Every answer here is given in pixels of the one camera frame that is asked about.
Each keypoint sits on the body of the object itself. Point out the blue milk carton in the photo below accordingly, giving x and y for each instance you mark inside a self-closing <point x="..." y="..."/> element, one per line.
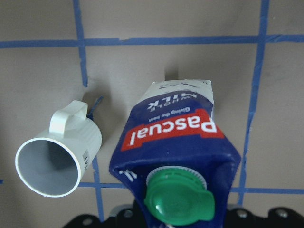
<point x="174" y="159"/>

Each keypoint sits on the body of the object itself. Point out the white HOME mug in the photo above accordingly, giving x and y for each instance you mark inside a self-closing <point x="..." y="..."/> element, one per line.
<point x="53" y="163"/>

